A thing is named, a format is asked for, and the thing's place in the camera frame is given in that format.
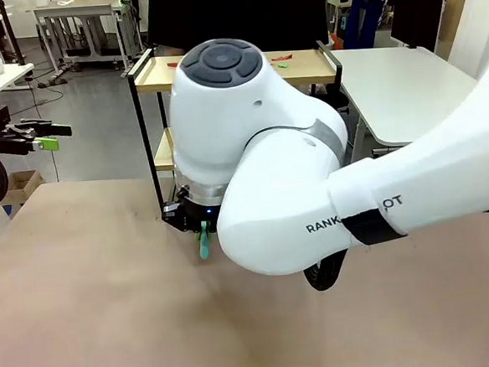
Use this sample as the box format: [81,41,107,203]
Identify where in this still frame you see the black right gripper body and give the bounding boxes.
[175,183,224,235]

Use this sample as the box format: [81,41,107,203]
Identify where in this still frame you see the teal chenille duster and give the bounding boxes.
[195,220,214,262]

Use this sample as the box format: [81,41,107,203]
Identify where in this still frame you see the open cardboard box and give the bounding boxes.
[0,169,48,206]

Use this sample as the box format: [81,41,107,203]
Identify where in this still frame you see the black pole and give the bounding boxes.
[0,0,26,67]

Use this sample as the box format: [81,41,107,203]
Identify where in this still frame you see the grey metal workbench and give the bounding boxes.
[32,0,147,77]

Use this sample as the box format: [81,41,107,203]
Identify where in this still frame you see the black chair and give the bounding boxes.
[315,88,350,116]

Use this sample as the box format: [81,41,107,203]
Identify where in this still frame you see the person in black clothes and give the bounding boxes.
[143,0,329,61]

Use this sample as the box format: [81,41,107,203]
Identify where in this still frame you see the large white table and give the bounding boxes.
[327,39,485,165]

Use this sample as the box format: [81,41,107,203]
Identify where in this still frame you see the person in blue trousers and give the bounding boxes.
[339,0,399,51]

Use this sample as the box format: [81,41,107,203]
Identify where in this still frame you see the black monitor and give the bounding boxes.
[388,0,449,55]

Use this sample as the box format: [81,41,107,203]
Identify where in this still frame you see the brown cardboard sheet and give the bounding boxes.
[435,0,476,59]

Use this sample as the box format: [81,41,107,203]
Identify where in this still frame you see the black floor cables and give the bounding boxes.
[20,63,72,106]

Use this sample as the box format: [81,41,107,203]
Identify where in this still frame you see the wooden two-tier shelf black frame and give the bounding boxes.
[124,34,353,225]

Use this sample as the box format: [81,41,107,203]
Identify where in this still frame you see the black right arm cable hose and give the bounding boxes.
[301,249,353,293]

